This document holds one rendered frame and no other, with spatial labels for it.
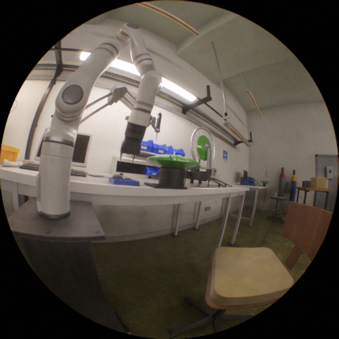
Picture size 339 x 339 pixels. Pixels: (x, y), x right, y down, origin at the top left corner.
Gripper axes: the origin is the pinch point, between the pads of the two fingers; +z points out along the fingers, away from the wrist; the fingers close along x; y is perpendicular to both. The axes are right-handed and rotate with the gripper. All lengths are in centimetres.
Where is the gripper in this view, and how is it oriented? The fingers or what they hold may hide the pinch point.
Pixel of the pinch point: (125, 164)
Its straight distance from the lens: 51.6
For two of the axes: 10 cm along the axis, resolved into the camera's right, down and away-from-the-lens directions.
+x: 8.4, 1.2, 5.2
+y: 4.2, 4.7, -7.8
